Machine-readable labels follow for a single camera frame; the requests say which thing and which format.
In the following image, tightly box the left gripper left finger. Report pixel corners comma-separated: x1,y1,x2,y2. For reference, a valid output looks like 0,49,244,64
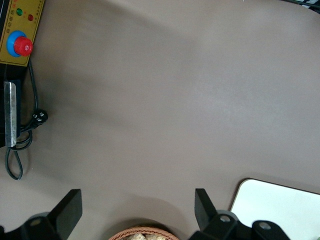
23,188,83,240

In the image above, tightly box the yellow black control box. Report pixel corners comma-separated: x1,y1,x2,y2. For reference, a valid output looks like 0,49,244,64
0,0,46,149

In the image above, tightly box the beige plastic tray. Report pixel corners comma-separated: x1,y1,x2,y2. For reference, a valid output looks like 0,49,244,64
229,177,320,240

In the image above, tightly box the round brown wicker basket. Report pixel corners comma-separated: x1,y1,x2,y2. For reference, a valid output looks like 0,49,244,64
108,226,180,240

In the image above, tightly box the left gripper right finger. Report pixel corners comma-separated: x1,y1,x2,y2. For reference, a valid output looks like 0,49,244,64
191,188,241,240

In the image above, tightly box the red emergency stop button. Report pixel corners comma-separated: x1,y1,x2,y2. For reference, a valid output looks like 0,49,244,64
6,29,35,59

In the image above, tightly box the black power cable with plug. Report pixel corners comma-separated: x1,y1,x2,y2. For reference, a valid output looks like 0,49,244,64
4,61,50,181

